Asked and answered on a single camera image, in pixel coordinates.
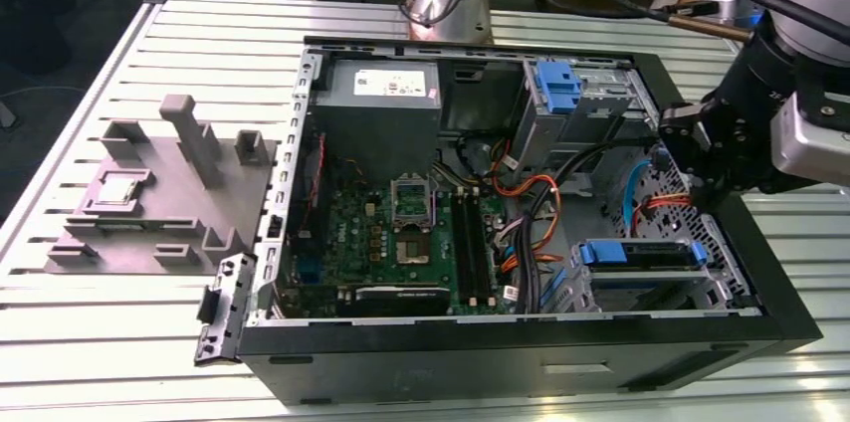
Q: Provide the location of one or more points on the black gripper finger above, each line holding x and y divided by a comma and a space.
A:
684, 138
717, 183

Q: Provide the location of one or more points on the hard disk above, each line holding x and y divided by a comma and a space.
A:
601, 253

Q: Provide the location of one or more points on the metal disk bay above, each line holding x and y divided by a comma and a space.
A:
652, 276

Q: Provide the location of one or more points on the metal drive cage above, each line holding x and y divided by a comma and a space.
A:
552, 138

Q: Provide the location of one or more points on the black RAM slot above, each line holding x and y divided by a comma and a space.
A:
465, 248
481, 248

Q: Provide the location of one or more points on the white label tag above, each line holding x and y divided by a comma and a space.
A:
510, 292

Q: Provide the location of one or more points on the thin locking lever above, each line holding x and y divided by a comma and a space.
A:
436, 210

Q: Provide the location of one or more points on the grey power supply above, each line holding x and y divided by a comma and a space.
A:
378, 138

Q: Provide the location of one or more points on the CPU socket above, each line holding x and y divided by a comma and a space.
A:
413, 250

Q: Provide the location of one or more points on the black PC case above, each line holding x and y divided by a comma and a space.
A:
465, 367

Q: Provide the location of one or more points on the green motherboard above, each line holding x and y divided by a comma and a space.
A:
359, 243

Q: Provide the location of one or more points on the black graphics card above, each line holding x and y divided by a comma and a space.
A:
398, 300

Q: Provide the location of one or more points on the grey slot retainer latch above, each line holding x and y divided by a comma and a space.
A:
226, 302

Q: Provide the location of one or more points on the grey parts rack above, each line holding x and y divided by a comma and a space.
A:
179, 213

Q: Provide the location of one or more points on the silver CPU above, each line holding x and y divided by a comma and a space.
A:
118, 190

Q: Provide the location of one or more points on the green RAM stick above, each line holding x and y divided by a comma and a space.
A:
126, 227

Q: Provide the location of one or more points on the black office chair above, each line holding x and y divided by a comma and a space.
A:
41, 9

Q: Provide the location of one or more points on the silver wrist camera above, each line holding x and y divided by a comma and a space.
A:
730, 6
810, 143

